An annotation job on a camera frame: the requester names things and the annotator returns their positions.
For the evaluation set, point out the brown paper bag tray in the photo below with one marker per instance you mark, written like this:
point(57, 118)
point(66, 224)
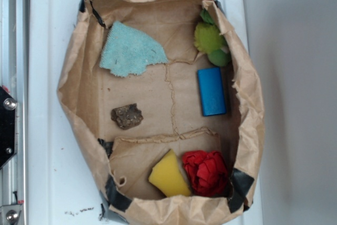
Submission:
point(169, 98)

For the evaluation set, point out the brown rough stone chunk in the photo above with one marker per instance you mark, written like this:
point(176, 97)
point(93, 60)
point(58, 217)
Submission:
point(127, 116)

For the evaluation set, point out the white plastic bin lid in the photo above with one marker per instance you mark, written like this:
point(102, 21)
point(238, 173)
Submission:
point(60, 187)

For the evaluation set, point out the green plush toy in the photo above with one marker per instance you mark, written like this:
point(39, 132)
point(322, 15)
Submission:
point(208, 40)

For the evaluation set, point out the black metal bracket plate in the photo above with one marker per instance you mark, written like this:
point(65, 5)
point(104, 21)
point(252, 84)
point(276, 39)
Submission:
point(8, 127)

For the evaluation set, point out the aluminium frame rail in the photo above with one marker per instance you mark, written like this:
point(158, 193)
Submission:
point(14, 77)

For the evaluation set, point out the yellow sponge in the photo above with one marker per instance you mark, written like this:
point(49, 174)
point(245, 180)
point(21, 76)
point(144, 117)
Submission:
point(166, 176)

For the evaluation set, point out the light blue terry cloth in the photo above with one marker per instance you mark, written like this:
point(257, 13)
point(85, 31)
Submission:
point(129, 51)

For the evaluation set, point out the blue rectangular block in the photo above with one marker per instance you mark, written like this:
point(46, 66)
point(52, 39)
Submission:
point(211, 91)

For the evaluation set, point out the red crumpled cloth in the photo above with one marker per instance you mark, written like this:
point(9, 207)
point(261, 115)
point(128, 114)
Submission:
point(207, 172)

